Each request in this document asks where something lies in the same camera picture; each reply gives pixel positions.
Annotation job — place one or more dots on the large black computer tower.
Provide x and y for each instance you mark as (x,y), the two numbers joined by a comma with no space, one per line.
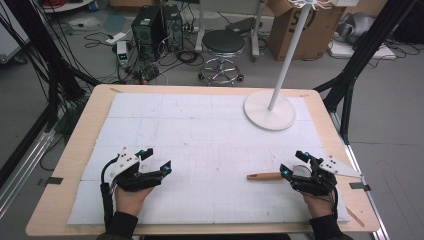
(146,33)

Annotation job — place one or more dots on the black metal stand frame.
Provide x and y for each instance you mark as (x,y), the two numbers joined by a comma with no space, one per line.
(361,56)
(50,63)

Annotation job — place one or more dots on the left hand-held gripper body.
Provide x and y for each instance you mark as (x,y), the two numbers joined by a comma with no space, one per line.
(128,180)

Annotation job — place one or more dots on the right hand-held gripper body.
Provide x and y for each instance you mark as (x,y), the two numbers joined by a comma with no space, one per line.
(316,183)

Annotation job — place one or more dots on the white device with green display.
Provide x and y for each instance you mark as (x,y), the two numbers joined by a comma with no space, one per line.
(122,53)

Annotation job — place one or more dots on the white power strip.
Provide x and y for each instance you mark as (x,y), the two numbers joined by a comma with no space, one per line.
(116,38)

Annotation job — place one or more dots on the aluminium rail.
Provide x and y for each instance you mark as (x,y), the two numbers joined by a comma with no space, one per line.
(363,180)
(26,170)

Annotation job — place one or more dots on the black round stool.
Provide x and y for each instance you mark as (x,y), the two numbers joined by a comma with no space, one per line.
(222,41)

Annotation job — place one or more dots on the black tape strip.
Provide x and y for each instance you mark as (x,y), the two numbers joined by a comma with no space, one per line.
(54,180)
(360,186)

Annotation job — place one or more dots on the grey bag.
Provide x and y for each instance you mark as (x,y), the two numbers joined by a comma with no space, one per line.
(355,26)

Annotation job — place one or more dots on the slim black computer tower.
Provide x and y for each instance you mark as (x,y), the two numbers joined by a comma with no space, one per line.
(173,26)

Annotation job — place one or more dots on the wooden table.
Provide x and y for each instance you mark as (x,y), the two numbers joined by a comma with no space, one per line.
(83,133)

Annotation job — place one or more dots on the cardboard box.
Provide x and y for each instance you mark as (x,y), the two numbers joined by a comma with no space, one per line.
(300,33)

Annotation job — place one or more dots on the white grid mat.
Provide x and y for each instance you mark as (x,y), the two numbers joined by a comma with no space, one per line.
(206,160)

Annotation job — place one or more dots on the white stand with round base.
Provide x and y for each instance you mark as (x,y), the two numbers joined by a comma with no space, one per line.
(269,115)

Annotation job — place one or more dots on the person's right hand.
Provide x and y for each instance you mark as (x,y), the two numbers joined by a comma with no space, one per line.
(320,205)

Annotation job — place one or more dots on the person's left hand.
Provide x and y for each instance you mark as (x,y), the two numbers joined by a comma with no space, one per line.
(130,201)

